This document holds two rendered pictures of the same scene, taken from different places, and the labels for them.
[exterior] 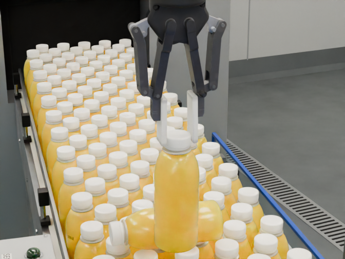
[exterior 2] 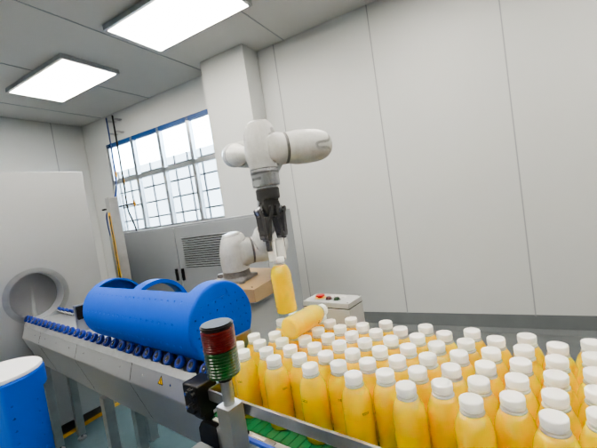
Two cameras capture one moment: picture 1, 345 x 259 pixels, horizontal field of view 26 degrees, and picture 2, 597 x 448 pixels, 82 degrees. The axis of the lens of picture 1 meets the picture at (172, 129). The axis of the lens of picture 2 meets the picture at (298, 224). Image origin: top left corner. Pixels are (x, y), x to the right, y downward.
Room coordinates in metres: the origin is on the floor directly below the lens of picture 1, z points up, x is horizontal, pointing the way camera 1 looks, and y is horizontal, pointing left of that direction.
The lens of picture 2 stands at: (1.92, -0.61, 1.46)
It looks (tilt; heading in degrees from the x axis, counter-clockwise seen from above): 3 degrees down; 143
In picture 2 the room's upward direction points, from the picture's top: 9 degrees counter-clockwise
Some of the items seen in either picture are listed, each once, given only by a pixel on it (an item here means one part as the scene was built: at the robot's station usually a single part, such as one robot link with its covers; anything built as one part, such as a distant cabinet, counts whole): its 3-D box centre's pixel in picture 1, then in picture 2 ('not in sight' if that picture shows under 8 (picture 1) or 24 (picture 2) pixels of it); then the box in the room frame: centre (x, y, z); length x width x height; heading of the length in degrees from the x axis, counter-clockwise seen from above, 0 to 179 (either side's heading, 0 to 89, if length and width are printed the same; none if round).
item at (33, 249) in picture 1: (33, 252); not in sight; (0.99, 0.21, 1.11); 0.02 x 0.02 x 0.01
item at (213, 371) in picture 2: not in sight; (222, 360); (1.29, -0.36, 1.18); 0.06 x 0.06 x 0.05
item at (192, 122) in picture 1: (192, 116); (272, 251); (0.99, -0.03, 1.33); 0.03 x 0.01 x 0.07; 15
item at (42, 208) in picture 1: (43, 206); not in sight; (1.47, 0.28, 0.94); 0.03 x 0.02 x 0.08; 15
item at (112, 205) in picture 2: not in sight; (132, 320); (-0.70, -0.17, 0.85); 0.06 x 0.06 x 1.70; 15
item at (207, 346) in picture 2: not in sight; (218, 338); (1.29, -0.36, 1.23); 0.06 x 0.06 x 0.04
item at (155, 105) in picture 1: (149, 102); not in sight; (0.97, 0.03, 1.35); 0.03 x 0.01 x 0.05; 105
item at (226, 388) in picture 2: not in sight; (222, 363); (1.29, -0.36, 1.18); 0.06 x 0.06 x 0.16
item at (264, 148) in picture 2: not in sight; (264, 144); (0.99, 0.01, 1.66); 0.13 x 0.11 x 0.16; 71
